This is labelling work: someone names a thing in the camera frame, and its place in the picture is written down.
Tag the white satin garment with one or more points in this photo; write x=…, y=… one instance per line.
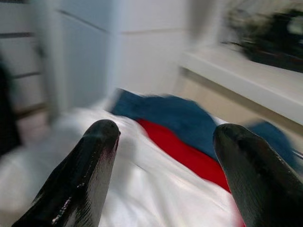
x=151, y=179

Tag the black object on shelf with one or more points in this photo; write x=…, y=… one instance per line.
x=270, y=37

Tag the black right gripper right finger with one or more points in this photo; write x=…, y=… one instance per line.
x=258, y=175

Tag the white drawer cabinet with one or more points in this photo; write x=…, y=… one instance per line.
x=21, y=59

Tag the white shelf board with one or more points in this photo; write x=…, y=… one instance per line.
x=243, y=75

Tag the red garment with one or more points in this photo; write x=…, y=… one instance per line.
x=184, y=151

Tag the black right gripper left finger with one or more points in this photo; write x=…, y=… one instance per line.
x=80, y=175

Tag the blue fuzzy garment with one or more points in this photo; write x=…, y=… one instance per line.
x=180, y=113

